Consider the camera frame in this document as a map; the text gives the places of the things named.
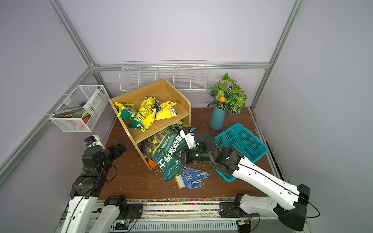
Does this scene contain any artificial green plant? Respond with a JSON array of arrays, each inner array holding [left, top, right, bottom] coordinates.
[[207, 73, 247, 115]]

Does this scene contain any large green soil bag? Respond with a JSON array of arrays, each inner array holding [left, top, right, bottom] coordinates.
[[144, 128, 187, 182]]

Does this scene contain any teal vase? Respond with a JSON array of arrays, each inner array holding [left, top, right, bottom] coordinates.
[[210, 107, 225, 130]]

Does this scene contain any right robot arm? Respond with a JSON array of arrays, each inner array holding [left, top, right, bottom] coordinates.
[[172, 131, 310, 232]]

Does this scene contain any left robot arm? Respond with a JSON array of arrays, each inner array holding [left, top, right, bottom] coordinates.
[[61, 135, 126, 233]]

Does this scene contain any blue dotted work glove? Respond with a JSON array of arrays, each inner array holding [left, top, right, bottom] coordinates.
[[175, 168, 210, 189]]

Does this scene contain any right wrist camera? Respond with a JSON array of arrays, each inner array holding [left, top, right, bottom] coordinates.
[[179, 127, 197, 149]]

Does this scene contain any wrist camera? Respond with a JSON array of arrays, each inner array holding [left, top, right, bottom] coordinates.
[[84, 135, 101, 148], [179, 127, 197, 149]]

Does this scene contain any small bag lower shelf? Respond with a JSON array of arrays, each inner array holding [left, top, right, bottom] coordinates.
[[170, 120, 188, 132]]

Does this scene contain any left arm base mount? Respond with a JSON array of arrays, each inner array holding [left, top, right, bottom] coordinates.
[[104, 195, 144, 220]]

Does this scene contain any teal plastic basket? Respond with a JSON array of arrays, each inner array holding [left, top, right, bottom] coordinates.
[[215, 123, 269, 164]]

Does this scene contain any white wire wall rack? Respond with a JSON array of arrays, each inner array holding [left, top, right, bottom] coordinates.
[[119, 60, 208, 92]]

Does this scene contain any wooden two-tier shelf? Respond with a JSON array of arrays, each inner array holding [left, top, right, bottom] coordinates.
[[109, 79, 191, 170]]

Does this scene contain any white wire side basket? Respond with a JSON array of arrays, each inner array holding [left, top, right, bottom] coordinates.
[[50, 85, 109, 133]]

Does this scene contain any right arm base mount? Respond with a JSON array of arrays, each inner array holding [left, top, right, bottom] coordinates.
[[219, 193, 260, 218]]

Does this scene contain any yellow green bag left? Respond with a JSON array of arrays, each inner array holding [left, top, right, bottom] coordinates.
[[113, 102, 136, 120]]

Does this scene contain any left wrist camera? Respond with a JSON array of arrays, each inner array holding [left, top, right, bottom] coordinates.
[[84, 135, 101, 148]]

